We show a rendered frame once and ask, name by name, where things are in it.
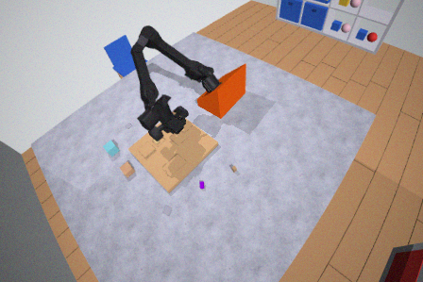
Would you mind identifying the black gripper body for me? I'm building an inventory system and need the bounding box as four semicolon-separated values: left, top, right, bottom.
148;106;189;141

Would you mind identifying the dark grey bent rod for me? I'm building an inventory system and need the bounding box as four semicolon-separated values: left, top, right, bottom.
163;206;172;216

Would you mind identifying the teal cube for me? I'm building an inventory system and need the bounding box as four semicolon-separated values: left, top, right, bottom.
103;141;120;157

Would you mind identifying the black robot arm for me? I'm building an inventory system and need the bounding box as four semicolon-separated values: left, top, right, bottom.
130;25;222;134

